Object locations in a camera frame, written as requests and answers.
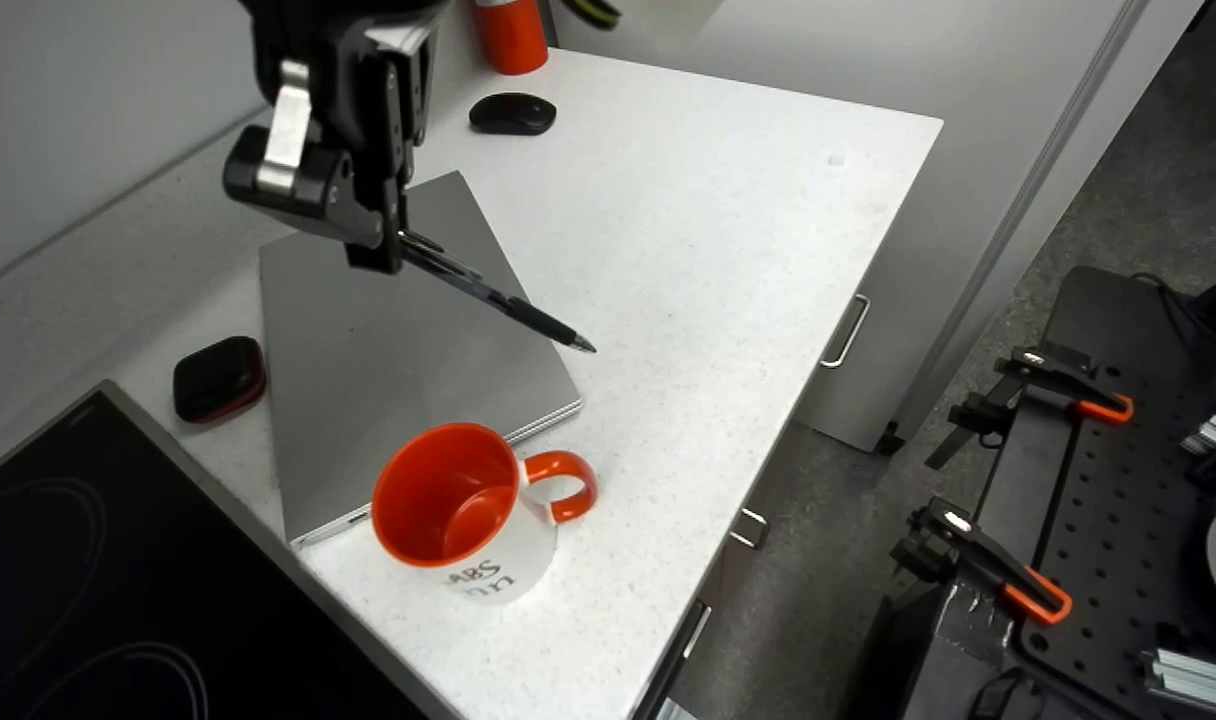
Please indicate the wrist camera with silver bracket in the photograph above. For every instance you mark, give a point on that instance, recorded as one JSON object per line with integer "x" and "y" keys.
{"x": 287, "y": 165}

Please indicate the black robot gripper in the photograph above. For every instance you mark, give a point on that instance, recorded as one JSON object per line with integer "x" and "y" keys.
{"x": 341, "y": 64}

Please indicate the black orange bar clamp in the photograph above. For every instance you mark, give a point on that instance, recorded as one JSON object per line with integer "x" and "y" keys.
{"x": 1051, "y": 385}
{"x": 991, "y": 563}

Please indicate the small black pouch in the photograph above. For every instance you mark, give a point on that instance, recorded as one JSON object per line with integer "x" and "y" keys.
{"x": 216, "y": 382}

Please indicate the black pen with blue cap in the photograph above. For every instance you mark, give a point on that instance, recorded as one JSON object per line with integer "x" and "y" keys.
{"x": 502, "y": 298}

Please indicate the white cabinet side panel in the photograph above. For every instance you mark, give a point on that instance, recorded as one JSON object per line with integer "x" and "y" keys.
{"x": 955, "y": 243}

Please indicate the black induction cooktop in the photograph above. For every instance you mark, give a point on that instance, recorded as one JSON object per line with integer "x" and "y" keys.
{"x": 114, "y": 585}

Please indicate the orange and white mug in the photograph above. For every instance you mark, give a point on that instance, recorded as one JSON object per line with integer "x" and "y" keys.
{"x": 483, "y": 532}

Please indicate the silver closed laptop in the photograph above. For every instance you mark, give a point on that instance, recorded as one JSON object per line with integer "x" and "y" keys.
{"x": 393, "y": 361}

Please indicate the black perforated board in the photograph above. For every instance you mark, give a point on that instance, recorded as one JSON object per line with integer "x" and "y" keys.
{"x": 1102, "y": 522}

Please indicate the black computer mouse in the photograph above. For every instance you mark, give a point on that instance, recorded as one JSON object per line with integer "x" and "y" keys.
{"x": 515, "y": 115}

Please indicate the orange cup at back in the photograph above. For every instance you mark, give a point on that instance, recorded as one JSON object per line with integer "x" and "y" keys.
{"x": 511, "y": 36}

